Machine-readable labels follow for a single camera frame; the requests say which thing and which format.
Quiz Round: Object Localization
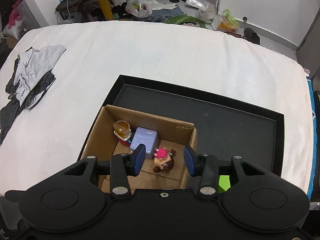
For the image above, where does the black garment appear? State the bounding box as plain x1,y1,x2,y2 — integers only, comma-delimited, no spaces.
0,57,56,143

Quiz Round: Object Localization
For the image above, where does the black slipper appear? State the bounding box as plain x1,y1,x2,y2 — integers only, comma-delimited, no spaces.
244,27,261,45

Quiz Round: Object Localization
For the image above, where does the blue denim cloth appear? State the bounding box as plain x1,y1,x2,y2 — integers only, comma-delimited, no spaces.
147,9,187,23

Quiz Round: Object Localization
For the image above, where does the green hexagonal cup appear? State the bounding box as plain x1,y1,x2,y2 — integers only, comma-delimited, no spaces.
219,176,232,193

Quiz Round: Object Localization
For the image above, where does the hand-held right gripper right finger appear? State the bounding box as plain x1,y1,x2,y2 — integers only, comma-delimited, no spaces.
183,145,280,197

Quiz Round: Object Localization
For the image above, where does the grey-brown chair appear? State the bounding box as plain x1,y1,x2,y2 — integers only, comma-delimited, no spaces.
296,12,320,65

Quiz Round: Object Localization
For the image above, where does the purple cube toy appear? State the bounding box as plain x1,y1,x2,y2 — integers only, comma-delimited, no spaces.
129,127,158,159

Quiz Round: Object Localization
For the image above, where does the yellow-legged table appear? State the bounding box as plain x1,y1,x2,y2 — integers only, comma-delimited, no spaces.
56,0,114,20

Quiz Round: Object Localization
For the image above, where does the green printed mat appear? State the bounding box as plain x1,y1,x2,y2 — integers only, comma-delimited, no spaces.
162,15,208,29

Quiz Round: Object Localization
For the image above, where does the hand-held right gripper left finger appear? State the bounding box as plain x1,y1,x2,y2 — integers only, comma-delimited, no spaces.
64,144,146,196

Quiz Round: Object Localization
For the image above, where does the pink plush item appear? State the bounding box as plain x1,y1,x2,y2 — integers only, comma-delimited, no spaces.
7,0,24,29

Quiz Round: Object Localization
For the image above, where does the clear plastic bag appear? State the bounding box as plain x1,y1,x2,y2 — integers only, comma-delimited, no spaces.
196,1,218,22

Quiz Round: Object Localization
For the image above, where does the brown-haired doll with pink hat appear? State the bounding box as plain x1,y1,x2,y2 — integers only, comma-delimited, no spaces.
153,148,177,174

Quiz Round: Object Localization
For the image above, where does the black shallow tray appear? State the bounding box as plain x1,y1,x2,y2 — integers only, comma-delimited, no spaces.
76,74,285,193

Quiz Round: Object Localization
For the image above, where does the silver foil bag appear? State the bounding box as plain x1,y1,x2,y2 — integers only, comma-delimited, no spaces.
185,0,208,10

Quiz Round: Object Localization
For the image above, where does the white sack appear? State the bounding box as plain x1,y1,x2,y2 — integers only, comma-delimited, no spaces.
2,21,28,39

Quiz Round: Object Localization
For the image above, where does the brown cardboard box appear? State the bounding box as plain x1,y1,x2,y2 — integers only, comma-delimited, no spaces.
81,104,198,193

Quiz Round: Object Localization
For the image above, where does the blue printed blanket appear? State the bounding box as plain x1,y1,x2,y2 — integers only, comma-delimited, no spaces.
302,67,320,200

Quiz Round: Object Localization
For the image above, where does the green plastic bag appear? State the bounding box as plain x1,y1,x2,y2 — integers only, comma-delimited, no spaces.
216,9,237,30

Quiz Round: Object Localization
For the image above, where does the red figurine with yellow jar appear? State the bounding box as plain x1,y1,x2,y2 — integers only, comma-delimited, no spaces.
112,120,133,146

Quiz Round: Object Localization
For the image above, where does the white plastic bag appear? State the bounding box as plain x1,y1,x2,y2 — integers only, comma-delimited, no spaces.
126,0,153,18

